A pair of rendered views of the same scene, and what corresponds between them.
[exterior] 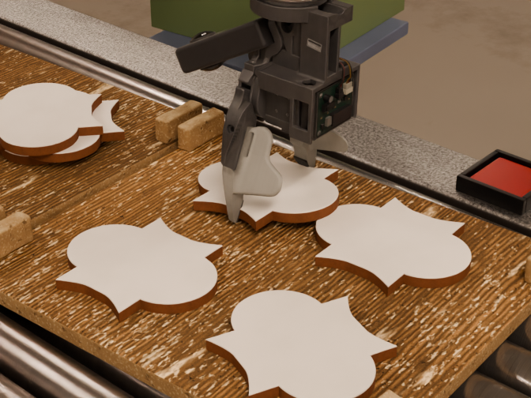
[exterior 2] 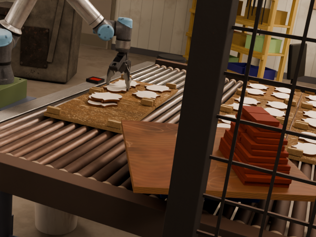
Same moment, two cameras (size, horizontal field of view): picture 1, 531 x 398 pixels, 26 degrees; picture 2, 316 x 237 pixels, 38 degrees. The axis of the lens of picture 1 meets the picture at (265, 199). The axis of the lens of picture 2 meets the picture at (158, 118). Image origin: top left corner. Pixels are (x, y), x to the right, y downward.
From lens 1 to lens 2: 270 cm
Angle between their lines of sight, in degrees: 100
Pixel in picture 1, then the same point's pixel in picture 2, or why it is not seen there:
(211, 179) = (117, 90)
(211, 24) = (9, 98)
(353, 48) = not seen: hidden behind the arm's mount
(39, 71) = (69, 104)
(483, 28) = not seen: outside the picture
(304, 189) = (118, 84)
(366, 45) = not seen: hidden behind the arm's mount
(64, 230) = (138, 100)
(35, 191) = (126, 102)
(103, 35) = (29, 104)
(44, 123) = (111, 95)
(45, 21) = (20, 110)
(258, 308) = (152, 89)
